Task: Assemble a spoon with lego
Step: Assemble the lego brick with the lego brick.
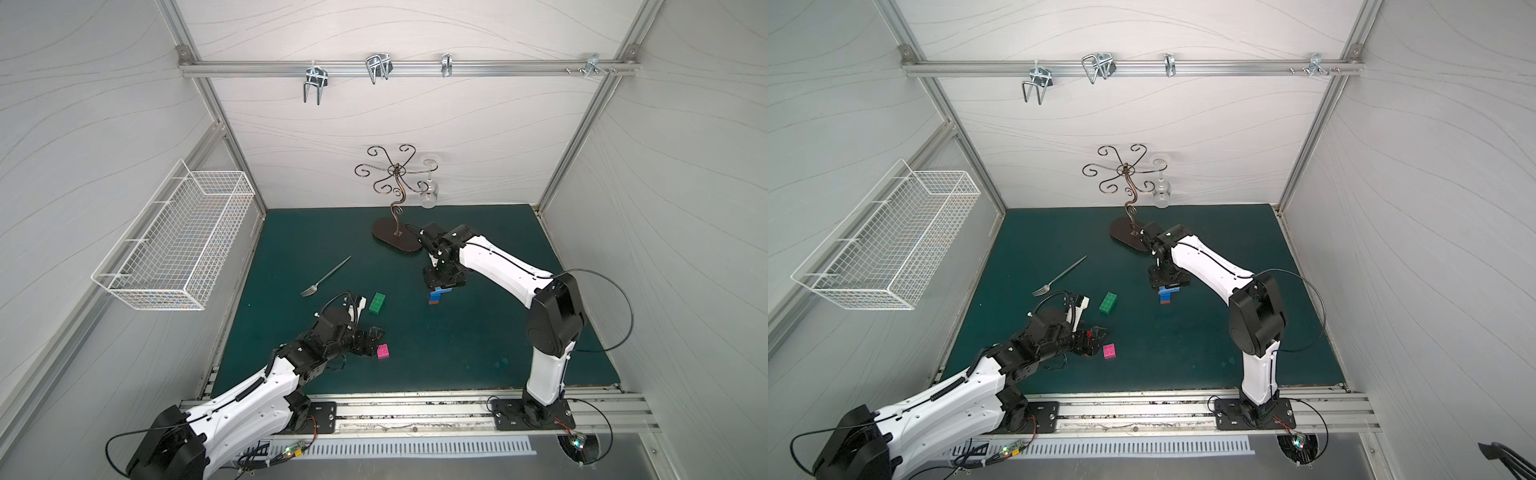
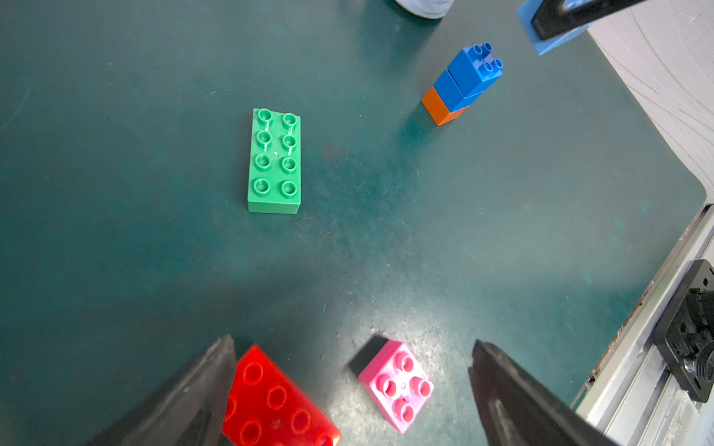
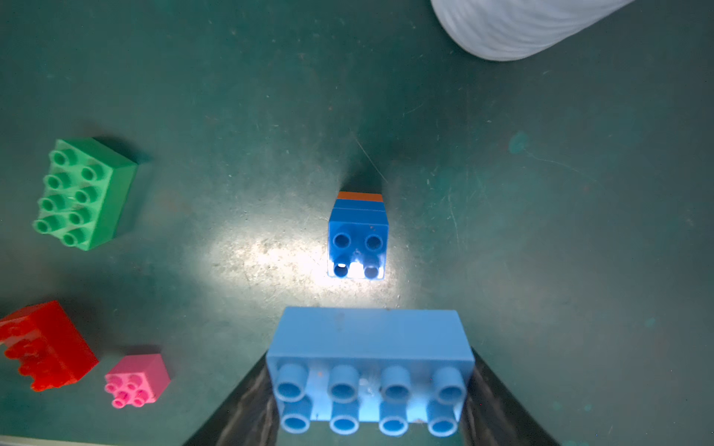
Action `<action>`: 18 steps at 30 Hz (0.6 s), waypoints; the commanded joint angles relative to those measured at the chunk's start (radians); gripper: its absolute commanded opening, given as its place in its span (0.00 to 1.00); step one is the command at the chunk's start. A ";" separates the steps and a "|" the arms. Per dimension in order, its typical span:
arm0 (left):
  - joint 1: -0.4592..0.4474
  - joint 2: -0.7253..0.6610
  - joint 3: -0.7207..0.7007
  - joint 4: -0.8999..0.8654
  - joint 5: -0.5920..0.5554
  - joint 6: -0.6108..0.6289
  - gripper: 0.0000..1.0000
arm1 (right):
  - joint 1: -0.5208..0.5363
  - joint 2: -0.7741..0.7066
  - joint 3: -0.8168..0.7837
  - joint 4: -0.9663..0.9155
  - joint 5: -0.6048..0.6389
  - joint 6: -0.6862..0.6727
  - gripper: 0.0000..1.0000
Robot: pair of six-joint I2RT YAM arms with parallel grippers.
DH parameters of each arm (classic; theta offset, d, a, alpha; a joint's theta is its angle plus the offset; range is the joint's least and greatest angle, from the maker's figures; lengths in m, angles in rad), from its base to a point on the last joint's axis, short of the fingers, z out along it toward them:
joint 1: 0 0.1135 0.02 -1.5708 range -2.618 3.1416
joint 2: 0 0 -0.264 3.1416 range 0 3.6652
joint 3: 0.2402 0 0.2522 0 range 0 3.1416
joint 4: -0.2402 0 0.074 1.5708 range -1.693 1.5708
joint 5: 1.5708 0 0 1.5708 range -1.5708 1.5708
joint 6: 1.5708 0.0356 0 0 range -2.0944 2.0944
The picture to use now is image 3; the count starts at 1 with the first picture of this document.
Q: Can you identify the blue square lego brick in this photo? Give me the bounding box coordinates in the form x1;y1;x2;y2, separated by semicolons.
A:
327;208;390;281
333;199;386;213

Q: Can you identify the orange square lego brick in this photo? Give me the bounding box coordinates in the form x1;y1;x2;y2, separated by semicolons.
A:
338;191;383;203

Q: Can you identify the light blue mug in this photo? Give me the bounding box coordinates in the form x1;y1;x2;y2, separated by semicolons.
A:
431;0;631;61

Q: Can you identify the light blue long lego brick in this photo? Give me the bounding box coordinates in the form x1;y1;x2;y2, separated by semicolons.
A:
266;307;475;438

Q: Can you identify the red lego brick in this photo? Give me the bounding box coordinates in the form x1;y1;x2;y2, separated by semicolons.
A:
1;300;99;392

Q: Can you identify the pink square lego brick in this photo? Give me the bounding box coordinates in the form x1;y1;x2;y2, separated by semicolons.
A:
104;353;170;409

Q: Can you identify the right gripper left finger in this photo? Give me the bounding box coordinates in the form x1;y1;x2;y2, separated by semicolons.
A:
184;355;279;446

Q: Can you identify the green lego brick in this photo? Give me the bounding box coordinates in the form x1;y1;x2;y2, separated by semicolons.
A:
33;138;138;251

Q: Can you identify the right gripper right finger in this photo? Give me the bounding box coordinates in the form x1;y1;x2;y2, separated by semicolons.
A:
459;349;559;446

